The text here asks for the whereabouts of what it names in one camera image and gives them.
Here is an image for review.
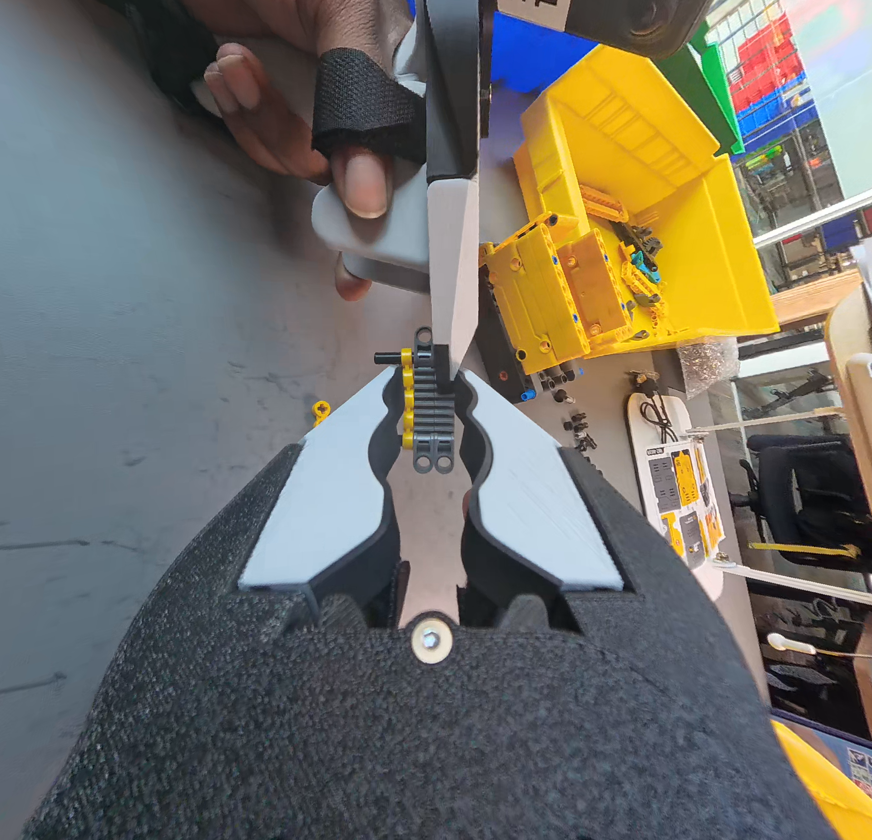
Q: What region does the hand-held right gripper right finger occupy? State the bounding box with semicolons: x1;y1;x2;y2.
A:
455;370;625;630

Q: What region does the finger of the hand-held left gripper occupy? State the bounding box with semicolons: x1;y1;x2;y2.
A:
311;171;481;384
341;254;433;296

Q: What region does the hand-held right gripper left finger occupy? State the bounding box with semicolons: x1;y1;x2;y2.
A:
237;366;403;630

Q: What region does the yellow black lego model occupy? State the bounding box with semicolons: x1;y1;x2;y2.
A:
479;212;665;405

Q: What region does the yellow plastic bin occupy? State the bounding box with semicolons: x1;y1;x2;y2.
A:
770;717;872;840
512;44;781;358

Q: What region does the pile of small lego pins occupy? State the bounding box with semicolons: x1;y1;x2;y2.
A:
538;366;604;476

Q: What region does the lego sticker sheet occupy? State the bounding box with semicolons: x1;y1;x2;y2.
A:
646;441;724;572

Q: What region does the black lego beam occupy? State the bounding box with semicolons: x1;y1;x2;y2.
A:
609;220;665;255

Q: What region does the yellow lego connector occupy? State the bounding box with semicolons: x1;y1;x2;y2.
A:
620;261;665;309

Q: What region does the person's left hand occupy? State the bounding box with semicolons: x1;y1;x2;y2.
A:
163;0;414;303

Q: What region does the blue plastic bin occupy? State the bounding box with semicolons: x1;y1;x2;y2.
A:
395;0;602;95

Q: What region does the instruction booklet on stand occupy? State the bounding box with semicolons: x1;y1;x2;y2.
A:
627;284;872;664

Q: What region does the clear bubble wrap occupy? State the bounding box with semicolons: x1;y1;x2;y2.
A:
676;336;740;399

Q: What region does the black office chair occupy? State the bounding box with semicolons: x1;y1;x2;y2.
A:
739;434;872;575

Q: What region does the green plastic bin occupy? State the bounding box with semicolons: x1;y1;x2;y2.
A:
654;22;747;157

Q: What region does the stack of red crates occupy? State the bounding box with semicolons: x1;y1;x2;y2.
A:
729;15;805;108

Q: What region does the stack of blue crates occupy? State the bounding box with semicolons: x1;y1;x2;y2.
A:
736;97;818;139

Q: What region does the orange lego frame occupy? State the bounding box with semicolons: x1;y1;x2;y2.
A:
579;186;629;224

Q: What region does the wooden post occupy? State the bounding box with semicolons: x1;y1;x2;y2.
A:
770;271;863;330

